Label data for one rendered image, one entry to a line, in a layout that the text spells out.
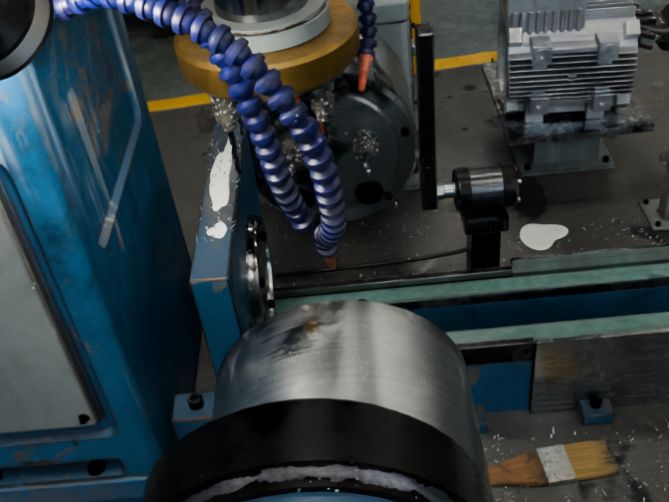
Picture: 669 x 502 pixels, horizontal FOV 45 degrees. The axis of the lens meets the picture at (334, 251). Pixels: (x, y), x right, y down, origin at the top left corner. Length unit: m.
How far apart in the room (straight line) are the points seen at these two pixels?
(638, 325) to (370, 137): 0.42
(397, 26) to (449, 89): 0.49
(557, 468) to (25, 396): 0.62
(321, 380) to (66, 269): 0.27
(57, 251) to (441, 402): 0.37
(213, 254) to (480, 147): 0.84
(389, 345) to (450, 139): 0.95
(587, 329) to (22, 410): 0.66
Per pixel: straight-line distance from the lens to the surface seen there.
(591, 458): 1.07
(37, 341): 0.85
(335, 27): 0.80
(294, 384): 0.67
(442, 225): 1.39
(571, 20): 1.36
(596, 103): 1.39
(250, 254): 0.93
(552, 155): 1.52
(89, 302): 0.81
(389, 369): 0.68
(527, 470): 1.05
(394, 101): 1.11
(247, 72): 0.59
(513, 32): 1.34
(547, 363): 1.04
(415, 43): 0.99
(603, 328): 1.06
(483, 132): 1.63
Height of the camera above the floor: 1.67
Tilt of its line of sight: 40 degrees down
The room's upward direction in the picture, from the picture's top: 7 degrees counter-clockwise
